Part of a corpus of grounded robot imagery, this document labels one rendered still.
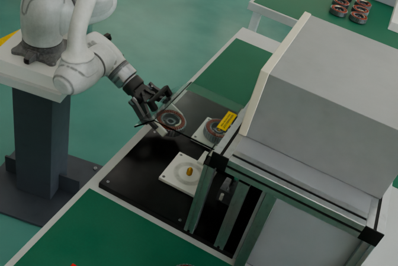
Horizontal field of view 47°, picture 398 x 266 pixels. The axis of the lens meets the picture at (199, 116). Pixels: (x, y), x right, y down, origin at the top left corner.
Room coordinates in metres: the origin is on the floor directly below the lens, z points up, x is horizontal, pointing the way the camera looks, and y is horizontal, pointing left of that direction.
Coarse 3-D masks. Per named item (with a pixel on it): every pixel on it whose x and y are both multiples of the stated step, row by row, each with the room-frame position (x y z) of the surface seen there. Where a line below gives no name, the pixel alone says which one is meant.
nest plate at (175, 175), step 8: (176, 160) 1.14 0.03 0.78; (184, 160) 1.15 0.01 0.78; (192, 160) 1.16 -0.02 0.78; (168, 168) 1.09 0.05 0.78; (176, 168) 1.10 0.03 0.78; (184, 168) 1.11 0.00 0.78; (192, 168) 1.12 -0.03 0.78; (200, 168) 1.13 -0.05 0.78; (160, 176) 1.04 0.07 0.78; (168, 176) 1.05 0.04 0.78; (176, 176) 1.06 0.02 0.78; (184, 176) 1.07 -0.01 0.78; (192, 176) 1.08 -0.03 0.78; (168, 184) 1.03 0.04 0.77; (176, 184) 1.03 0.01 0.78; (184, 184) 1.04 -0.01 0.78; (192, 184) 1.05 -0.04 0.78; (184, 192) 1.01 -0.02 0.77; (192, 192) 1.01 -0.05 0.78
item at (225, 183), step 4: (228, 180) 1.07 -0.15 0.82; (224, 184) 1.04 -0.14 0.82; (228, 184) 1.05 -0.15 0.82; (236, 184) 1.06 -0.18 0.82; (220, 188) 1.02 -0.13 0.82; (224, 188) 1.03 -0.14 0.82; (232, 188) 1.03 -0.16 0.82; (220, 192) 1.02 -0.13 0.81; (224, 192) 1.02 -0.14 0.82; (228, 192) 1.02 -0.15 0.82; (232, 192) 1.02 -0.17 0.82; (224, 196) 1.01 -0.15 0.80; (228, 196) 1.01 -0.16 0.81; (232, 196) 1.01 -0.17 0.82; (224, 200) 1.01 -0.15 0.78; (228, 200) 1.01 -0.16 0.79; (228, 204) 1.01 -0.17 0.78
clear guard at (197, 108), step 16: (176, 96) 1.11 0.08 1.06; (192, 96) 1.13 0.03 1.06; (208, 96) 1.15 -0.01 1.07; (160, 112) 1.01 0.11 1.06; (176, 112) 1.03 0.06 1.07; (192, 112) 1.05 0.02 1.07; (208, 112) 1.07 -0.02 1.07; (224, 112) 1.09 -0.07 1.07; (240, 112) 1.11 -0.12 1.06; (176, 128) 0.96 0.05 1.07; (192, 128) 0.98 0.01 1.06; (208, 128) 1.00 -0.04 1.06; (208, 144) 0.93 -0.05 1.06
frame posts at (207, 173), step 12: (204, 168) 0.87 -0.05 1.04; (216, 168) 0.89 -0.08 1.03; (204, 180) 0.87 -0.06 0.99; (240, 180) 0.84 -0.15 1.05; (204, 192) 0.86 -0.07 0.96; (240, 192) 0.85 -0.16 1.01; (192, 204) 0.87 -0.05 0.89; (240, 204) 0.84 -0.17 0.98; (192, 216) 0.87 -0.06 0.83; (228, 216) 0.84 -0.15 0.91; (192, 228) 0.86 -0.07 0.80; (228, 228) 0.84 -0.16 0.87; (216, 240) 0.84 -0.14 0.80
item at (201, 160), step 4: (204, 152) 1.10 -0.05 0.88; (208, 152) 1.06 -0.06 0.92; (212, 152) 1.07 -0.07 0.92; (204, 156) 1.08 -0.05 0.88; (208, 156) 1.05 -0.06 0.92; (200, 160) 1.06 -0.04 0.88; (204, 160) 1.07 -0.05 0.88; (200, 164) 1.05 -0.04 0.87; (220, 172) 1.03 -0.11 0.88; (224, 172) 1.02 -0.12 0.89; (228, 176) 1.02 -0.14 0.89; (232, 176) 1.02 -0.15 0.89; (232, 180) 1.02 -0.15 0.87; (232, 184) 1.05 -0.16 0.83; (228, 188) 1.03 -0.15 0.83
